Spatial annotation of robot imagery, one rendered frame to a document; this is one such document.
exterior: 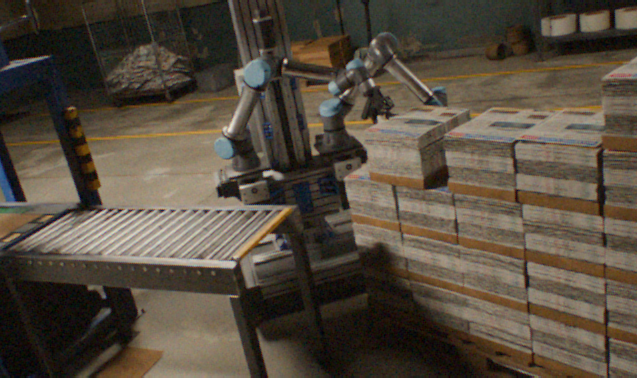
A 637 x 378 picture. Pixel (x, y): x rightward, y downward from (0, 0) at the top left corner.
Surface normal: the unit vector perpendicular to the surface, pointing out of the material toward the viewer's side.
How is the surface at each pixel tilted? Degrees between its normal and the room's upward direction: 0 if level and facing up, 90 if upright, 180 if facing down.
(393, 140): 90
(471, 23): 90
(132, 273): 90
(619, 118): 89
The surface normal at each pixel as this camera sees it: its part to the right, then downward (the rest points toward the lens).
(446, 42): -0.41, 0.40
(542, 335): -0.71, 0.36
